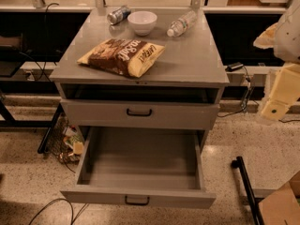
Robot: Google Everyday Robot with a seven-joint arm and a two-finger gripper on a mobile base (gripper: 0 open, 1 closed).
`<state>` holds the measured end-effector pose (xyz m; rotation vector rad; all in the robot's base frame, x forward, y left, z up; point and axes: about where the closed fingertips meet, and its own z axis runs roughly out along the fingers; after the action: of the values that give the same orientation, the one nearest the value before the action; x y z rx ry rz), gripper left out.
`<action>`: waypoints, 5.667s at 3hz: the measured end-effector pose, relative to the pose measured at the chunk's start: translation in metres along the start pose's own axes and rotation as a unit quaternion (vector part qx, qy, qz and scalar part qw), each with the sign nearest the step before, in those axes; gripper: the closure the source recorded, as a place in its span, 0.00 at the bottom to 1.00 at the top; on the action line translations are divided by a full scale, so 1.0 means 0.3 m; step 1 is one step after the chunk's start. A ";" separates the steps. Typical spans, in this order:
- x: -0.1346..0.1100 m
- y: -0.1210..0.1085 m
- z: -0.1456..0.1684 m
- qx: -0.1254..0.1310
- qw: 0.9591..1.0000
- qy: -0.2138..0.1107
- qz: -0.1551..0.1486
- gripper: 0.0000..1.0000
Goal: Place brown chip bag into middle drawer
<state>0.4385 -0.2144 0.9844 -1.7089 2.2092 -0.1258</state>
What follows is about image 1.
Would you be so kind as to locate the brown chip bag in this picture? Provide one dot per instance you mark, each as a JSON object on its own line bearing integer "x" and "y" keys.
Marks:
{"x": 125, "y": 57}

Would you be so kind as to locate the closed grey middle drawer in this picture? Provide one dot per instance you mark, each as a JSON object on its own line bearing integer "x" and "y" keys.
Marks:
{"x": 123, "y": 114}

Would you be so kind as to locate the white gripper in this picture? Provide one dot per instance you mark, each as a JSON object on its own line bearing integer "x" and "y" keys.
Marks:
{"x": 289, "y": 37}

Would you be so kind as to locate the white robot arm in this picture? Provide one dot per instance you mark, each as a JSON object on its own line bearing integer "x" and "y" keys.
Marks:
{"x": 287, "y": 35}

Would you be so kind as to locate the clear plastic water bottle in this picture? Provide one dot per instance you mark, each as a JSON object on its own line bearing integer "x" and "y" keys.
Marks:
{"x": 182, "y": 24}

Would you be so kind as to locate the grey drawer cabinet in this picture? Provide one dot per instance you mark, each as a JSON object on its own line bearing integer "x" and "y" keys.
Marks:
{"x": 116, "y": 79}

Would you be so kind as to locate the wire basket with trash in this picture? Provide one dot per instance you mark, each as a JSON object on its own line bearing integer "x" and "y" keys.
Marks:
{"x": 65, "y": 143}

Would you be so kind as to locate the white bowl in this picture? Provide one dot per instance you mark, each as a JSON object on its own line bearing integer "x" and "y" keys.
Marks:
{"x": 142, "y": 22}

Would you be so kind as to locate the silver soda can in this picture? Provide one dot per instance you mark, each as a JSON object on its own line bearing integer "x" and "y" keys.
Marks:
{"x": 118, "y": 15}

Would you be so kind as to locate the black power adapter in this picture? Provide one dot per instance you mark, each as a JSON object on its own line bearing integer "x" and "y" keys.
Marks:
{"x": 234, "y": 67}

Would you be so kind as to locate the black metal stand leg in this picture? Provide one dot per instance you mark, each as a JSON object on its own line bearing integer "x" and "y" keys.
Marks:
{"x": 239, "y": 164}

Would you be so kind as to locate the open grey bottom drawer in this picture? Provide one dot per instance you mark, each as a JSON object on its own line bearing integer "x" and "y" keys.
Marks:
{"x": 143, "y": 167}

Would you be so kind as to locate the cardboard box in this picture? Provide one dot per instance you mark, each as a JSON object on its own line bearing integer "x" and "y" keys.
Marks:
{"x": 281, "y": 207}

